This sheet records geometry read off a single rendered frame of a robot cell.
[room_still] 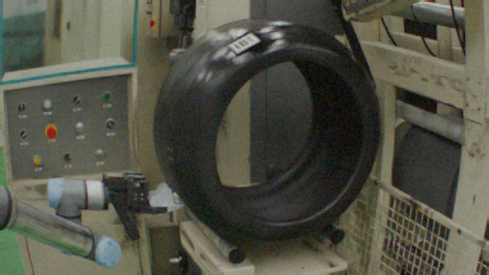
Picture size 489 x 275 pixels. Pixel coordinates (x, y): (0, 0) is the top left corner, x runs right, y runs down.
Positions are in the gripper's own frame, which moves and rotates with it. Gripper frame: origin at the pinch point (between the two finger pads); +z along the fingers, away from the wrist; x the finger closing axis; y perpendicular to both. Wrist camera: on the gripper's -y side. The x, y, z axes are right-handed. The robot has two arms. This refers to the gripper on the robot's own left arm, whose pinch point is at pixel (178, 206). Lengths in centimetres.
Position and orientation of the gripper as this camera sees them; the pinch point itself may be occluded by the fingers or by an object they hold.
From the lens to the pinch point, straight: 147.8
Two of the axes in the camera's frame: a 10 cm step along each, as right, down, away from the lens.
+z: 9.2, 0.2, 3.8
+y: 1.1, -9.7, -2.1
